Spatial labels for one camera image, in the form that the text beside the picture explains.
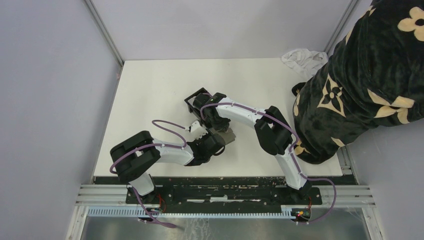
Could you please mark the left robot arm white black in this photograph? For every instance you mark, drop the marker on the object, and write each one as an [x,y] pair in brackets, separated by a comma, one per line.
[134,156]

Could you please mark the white crumpled cloth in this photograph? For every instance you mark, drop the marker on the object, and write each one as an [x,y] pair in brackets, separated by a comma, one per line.
[304,62]

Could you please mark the black plastic card box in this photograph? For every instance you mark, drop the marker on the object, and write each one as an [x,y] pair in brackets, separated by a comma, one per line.
[194,103]

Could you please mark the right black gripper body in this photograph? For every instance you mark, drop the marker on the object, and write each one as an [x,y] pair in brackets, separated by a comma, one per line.
[219,124]

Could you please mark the aluminium frame rail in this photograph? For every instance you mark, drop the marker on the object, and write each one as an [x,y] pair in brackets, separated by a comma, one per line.
[347,196]

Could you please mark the grey leather card holder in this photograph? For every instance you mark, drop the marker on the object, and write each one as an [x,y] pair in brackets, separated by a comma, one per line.
[228,136]

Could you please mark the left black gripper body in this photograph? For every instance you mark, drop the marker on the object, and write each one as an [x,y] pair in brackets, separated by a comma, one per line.
[204,138]

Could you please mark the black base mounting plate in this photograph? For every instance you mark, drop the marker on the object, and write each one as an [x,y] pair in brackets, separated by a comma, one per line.
[234,195]

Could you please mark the grey slotted cable duct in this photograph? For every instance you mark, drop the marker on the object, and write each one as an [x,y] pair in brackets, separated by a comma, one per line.
[138,212]

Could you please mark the black floral plush blanket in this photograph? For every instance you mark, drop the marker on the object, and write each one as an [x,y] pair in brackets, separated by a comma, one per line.
[375,77]

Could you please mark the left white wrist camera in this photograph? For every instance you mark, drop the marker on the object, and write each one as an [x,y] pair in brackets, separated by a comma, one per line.
[196,130]

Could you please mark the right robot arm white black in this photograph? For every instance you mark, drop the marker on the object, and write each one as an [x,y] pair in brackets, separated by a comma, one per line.
[272,130]

